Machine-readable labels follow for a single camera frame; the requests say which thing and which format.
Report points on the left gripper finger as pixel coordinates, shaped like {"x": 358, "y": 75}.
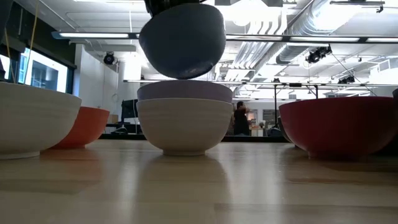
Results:
{"x": 158, "y": 4}

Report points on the blue-grey bowl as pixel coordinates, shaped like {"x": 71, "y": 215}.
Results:
{"x": 183, "y": 43}

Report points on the lavender bowl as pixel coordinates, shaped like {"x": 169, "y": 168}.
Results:
{"x": 185, "y": 90}

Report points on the off-white ribbed bowl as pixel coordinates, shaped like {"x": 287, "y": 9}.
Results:
{"x": 185, "y": 127}

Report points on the orange bowl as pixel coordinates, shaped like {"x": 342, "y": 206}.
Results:
{"x": 90, "y": 124}

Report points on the large white bowl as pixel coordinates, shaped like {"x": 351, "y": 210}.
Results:
{"x": 31, "y": 118}

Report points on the red bowl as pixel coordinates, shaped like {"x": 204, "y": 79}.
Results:
{"x": 339, "y": 127}

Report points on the long ceiling light strip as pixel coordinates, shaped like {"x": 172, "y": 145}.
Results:
{"x": 93, "y": 35}

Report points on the black ceiling spotlight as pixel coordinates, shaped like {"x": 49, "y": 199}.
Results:
{"x": 317, "y": 55}
{"x": 109, "y": 58}
{"x": 346, "y": 80}

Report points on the black computer monitor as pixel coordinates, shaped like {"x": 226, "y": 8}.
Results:
{"x": 129, "y": 109}

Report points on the cardboard box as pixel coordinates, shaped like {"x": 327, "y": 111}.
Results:
{"x": 112, "y": 119}

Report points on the large window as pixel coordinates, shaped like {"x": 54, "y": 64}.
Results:
{"x": 43, "y": 74}

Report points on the person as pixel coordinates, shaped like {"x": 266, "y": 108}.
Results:
{"x": 241, "y": 121}

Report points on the grey domed object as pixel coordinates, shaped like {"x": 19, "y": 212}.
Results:
{"x": 273, "y": 132}

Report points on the black table frame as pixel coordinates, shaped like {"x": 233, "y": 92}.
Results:
{"x": 124, "y": 137}

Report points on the silver ventilation duct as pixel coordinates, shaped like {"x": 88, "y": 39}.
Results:
{"x": 311, "y": 28}

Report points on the black overhead rig frame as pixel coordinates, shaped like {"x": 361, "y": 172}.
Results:
{"x": 295, "y": 84}

